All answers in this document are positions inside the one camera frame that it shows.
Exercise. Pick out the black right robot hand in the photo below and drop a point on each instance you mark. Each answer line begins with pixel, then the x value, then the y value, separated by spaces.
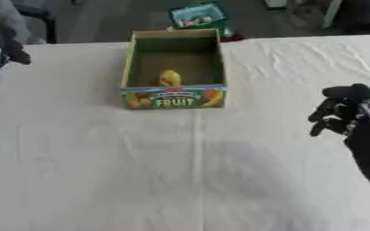
pixel 367 138

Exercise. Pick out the cardboard box with green inside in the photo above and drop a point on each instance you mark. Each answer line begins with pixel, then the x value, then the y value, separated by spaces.
pixel 173 69

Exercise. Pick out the green printed box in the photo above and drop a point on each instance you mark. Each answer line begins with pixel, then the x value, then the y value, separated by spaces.
pixel 200 16

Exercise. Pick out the yellow toy banana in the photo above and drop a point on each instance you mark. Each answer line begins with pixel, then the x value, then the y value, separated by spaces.
pixel 169 78

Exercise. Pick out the white table leg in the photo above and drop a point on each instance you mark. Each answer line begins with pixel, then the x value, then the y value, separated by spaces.
pixel 331 13

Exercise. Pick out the black chair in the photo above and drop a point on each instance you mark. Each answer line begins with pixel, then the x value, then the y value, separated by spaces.
pixel 38 21

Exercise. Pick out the person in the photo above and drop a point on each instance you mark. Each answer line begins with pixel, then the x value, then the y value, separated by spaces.
pixel 4 18

